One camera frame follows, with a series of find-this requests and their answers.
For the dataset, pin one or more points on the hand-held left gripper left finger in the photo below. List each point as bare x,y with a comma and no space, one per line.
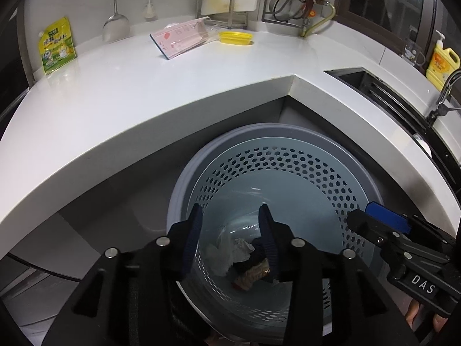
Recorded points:
191,238

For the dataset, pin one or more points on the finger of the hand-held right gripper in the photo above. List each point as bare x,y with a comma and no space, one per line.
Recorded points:
387,218
371,229

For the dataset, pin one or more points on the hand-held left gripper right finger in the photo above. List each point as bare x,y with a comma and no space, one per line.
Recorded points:
268,238

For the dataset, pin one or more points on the dark grey cloth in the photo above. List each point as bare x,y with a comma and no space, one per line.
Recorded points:
257,250

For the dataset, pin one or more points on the white tissue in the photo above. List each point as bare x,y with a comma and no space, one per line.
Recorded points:
243,248

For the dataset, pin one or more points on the white paper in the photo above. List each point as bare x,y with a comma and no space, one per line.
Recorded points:
218,257

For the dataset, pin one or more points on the grey perforated trash bin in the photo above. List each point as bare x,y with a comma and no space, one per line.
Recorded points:
288,173

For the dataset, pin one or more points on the pink plastic package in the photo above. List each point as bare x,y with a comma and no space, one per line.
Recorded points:
180,39

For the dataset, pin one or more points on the steel faucet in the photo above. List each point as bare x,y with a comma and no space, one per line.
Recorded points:
444,90

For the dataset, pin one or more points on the black kitchen sink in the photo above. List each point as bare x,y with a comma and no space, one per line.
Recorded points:
360,79

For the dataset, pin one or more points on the yellow dish soap bottle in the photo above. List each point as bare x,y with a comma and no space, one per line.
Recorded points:
441,66

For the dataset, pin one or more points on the printed glass cup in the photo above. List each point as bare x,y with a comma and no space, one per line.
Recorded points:
412,50

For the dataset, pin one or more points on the yellow shallow dish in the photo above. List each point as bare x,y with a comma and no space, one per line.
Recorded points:
236,38

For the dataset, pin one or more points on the metal lid rack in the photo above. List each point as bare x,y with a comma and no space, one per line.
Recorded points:
284,21

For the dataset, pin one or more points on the metal spatula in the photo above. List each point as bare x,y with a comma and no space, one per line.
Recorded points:
116,27

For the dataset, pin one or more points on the yellow green seasoning packet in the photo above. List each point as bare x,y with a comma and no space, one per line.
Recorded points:
57,48

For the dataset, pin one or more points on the metal cutting board rack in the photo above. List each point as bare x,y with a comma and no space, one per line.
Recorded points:
231,7

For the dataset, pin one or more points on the glass pot lid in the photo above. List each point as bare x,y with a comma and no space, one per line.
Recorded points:
284,3

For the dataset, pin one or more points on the dark window frame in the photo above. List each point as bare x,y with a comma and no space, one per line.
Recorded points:
378,0

